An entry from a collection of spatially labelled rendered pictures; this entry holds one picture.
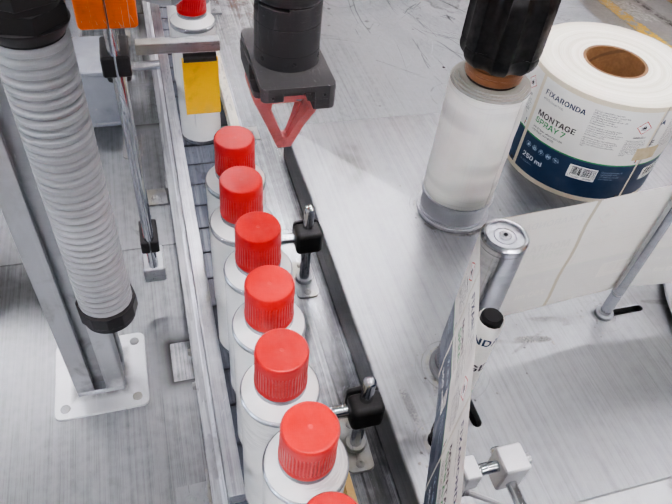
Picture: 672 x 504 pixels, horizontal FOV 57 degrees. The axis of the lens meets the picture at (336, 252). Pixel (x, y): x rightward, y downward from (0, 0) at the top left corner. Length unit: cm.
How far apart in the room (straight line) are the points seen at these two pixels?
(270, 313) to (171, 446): 26
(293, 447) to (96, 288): 14
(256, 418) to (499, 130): 40
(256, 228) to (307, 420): 15
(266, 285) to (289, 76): 21
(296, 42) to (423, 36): 73
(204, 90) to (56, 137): 28
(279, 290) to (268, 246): 4
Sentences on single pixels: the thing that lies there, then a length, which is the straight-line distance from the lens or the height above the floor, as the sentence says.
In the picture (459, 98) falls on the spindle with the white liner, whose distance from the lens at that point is 66.
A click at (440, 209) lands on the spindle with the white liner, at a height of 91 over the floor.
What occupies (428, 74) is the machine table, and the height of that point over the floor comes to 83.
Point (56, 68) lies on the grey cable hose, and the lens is 29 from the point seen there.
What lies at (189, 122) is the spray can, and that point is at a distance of 83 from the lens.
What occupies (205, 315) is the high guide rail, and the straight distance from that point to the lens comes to 55.
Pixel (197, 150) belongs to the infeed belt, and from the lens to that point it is 84.
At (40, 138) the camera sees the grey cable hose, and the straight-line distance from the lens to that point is 31.
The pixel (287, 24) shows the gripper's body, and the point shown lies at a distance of 53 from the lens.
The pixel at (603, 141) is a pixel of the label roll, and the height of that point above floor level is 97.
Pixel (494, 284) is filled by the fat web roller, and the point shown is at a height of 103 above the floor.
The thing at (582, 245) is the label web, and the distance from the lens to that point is 61.
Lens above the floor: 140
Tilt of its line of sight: 47 degrees down
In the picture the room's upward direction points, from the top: 7 degrees clockwise
